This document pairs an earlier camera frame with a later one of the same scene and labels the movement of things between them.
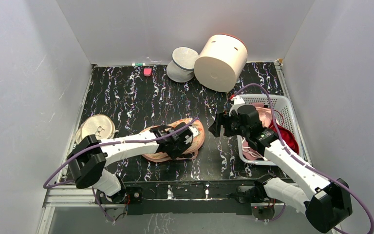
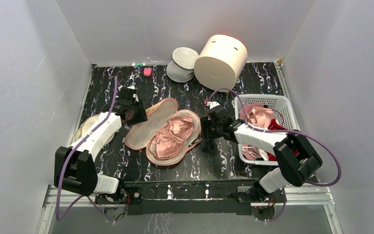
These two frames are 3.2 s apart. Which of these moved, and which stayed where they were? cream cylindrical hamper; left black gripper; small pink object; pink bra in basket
Moved: left black gripper
Stayed: cream cylindrical hamper; pink bra in basket; small pink object
